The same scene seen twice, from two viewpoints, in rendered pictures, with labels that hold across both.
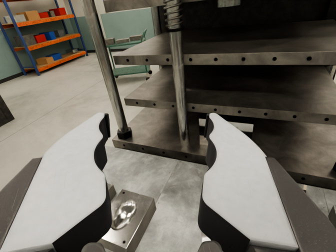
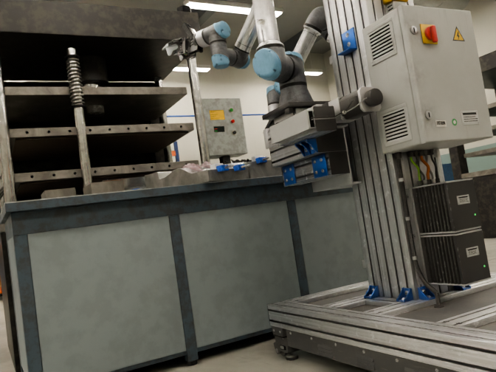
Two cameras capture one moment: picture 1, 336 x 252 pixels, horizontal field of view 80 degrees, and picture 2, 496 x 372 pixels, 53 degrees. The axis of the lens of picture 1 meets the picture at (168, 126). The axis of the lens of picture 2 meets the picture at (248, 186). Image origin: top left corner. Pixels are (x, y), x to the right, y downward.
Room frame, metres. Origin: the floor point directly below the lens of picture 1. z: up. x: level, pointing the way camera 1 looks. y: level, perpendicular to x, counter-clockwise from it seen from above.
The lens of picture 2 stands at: (-1.42, 1.77, 0.59)
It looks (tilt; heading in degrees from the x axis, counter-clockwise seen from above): 4 degrees up; 304
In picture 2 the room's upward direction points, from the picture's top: 8 degrees counter-clockwise
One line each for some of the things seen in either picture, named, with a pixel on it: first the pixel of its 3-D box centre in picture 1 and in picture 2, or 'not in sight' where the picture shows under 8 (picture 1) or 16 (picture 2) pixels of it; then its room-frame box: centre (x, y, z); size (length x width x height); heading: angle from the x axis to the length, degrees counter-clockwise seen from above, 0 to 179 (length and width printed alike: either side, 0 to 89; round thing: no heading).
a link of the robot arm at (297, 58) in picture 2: not in sight; (289, 70); (-0.46, -0.09, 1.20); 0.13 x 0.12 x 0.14; 87
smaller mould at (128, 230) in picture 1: (126, 220); (103, 191); (0.47, 0.20, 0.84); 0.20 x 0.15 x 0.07; 153
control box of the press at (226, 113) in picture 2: not in sight; (231, 203); (0.64, -1.03, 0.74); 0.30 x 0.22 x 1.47; 63
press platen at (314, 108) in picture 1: (227, 82); (102, 178); (1.21, -0.42, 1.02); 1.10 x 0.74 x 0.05; 63
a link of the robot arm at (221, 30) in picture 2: not in sight; (216, 33); (-0.19, 0.02, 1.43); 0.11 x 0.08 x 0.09; 177
